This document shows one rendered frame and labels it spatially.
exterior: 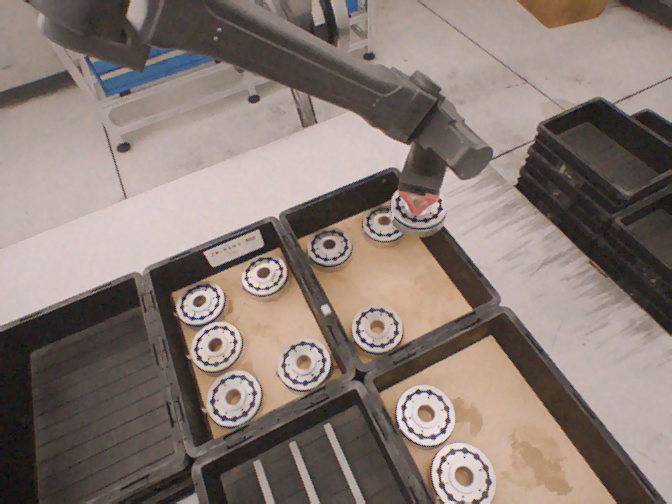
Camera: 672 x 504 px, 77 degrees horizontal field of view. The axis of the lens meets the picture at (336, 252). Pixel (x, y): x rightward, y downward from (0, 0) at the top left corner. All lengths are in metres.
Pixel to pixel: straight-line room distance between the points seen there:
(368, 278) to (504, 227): 0.45
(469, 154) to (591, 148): 1.30
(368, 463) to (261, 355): 0.29
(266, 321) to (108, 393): 0.33
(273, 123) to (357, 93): 2.18
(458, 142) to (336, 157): 0.82
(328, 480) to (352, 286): 0.38
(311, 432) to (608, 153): 1.47
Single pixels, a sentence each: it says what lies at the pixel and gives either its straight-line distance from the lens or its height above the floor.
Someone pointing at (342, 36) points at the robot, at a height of 1.13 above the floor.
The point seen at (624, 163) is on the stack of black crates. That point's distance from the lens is 1.85.
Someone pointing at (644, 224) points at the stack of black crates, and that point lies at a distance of 1.85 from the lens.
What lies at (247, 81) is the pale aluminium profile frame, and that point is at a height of 0.15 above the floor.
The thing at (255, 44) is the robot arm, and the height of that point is 1.45.
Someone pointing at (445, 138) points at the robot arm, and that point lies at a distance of 0.59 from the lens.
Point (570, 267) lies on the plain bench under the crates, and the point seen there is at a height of 0.70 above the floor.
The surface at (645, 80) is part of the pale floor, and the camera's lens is 3.25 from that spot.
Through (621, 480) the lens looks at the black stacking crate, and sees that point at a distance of 0.84.
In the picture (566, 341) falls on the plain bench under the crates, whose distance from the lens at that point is 1.10.
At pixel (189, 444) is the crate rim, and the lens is 0.77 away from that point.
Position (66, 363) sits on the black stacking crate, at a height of 0.83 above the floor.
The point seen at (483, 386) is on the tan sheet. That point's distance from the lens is 0.87.
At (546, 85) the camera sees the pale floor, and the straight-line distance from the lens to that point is 3.00.
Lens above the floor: 1.64
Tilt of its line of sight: 56 degrees down
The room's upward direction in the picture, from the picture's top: 7 degrees counter-clockwise
